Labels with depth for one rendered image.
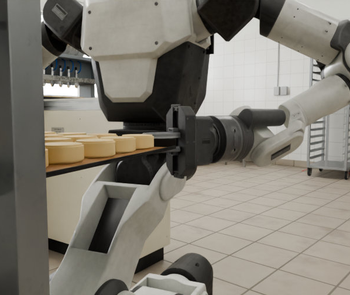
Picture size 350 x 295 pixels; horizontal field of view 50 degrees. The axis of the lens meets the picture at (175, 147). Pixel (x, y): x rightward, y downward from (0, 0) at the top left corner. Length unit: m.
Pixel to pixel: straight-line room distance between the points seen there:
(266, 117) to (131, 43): 0.32
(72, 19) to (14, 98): 0.73
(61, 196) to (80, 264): 1.49
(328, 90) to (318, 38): 0.11
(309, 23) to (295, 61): 5.21
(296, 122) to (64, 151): 0.48
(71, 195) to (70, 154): 1.76
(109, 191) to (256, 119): 0.36
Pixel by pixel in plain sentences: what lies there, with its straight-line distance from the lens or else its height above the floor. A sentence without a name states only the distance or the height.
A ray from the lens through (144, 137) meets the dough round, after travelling 0.55.
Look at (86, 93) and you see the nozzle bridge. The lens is 2.75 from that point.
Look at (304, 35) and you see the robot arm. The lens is 0.84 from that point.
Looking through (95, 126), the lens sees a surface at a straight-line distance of 1.97.
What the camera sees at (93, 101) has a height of 0.88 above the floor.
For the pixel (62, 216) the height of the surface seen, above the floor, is 0.24.
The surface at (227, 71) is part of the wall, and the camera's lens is 6.60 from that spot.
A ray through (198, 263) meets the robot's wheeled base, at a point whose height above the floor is 0.35.
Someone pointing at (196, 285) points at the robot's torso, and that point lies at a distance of 1.14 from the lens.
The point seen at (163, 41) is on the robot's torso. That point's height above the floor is 0.97.
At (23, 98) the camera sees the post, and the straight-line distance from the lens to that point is 0.27.
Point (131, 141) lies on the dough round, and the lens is 0.51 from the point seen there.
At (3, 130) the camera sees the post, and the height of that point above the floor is 0.81.
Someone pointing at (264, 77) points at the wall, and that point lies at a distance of 6.24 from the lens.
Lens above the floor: 0.83
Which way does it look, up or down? 5 degrees down
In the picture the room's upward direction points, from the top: straight up
